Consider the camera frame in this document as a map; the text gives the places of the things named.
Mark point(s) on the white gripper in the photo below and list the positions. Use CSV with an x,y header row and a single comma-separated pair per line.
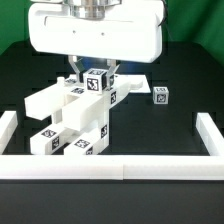
x,y
130,31

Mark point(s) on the white chair back frame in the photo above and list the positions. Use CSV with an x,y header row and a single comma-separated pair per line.
x,y
78,110

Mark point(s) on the small white marker cube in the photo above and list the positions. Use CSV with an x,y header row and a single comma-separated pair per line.
x,y
160,95

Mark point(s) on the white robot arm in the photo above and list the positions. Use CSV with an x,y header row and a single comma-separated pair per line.
x,y
90,9

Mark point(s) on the white marker sheet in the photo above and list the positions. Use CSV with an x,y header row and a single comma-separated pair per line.
x,y
138,82

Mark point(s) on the white U-shaped fence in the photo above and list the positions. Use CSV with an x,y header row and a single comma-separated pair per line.
x,y
125,167

